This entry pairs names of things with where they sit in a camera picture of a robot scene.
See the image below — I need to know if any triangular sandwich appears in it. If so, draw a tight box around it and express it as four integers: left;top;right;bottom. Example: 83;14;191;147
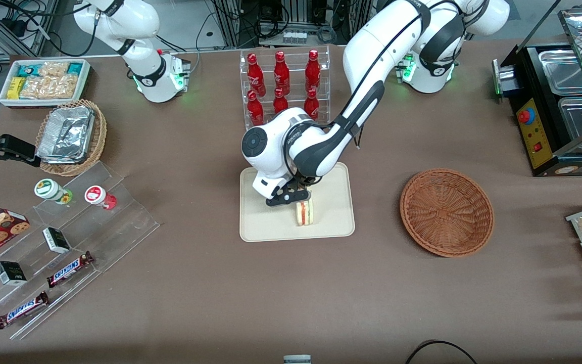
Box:
295;199;315;226

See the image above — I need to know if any cream plastic tray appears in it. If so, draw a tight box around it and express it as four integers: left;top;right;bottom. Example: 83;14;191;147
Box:
239;162;356;243

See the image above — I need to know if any oval tan wicker basket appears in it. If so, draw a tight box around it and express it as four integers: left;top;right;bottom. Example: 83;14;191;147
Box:
35;99;108;177

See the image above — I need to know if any round brown wicker basket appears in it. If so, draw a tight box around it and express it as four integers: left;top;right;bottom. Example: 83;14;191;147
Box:
400;168;495;258

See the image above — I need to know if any stack of foil containers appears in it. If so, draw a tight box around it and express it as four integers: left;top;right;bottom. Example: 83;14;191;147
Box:
36;105;95;165

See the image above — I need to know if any white rectangular snack bin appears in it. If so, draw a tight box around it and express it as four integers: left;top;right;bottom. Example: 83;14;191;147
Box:
0;58;91;108

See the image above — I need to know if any white jar green label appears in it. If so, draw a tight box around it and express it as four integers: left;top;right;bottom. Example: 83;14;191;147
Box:
34;178;73;205

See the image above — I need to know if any yellow snack pack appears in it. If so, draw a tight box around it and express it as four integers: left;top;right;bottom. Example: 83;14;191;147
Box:
7;77;26;100

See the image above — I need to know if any large rice cracker bag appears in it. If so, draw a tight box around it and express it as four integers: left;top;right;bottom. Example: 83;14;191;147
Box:
20;75;79;100

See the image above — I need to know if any small rice cracker bag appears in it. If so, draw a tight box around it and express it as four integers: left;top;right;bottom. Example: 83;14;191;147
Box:
38;61;71;77

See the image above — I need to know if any red cola bottle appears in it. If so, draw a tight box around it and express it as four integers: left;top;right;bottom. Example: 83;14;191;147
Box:
305;49;321;94
304;88;320;121
247;53;266;97
247;90;265;127
273;51;290;96
273;88;289;115

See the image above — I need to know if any white jar red label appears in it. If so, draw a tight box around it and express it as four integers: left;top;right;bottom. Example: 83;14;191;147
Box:
84;185;118;211

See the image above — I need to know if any small black box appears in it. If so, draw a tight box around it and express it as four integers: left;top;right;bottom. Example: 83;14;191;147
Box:
0;261;28;287
42;227;71;254

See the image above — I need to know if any clear acrylic stepped display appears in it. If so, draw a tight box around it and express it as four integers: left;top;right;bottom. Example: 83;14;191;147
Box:
0;161;161;340

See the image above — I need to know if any Snickers chocolate bar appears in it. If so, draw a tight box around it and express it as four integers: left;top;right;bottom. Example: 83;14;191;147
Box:
0;291;50;330
46;251;94;289

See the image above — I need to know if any clear acrylic bottle rack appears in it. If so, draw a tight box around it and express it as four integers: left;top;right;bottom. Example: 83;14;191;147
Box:
239;44;331;133

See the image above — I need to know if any black food warmer yellow panel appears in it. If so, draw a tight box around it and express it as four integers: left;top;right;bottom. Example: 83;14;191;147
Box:
492;0;582;177

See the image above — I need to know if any black cable loop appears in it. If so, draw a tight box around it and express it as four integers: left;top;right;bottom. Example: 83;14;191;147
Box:
405;339;478;364

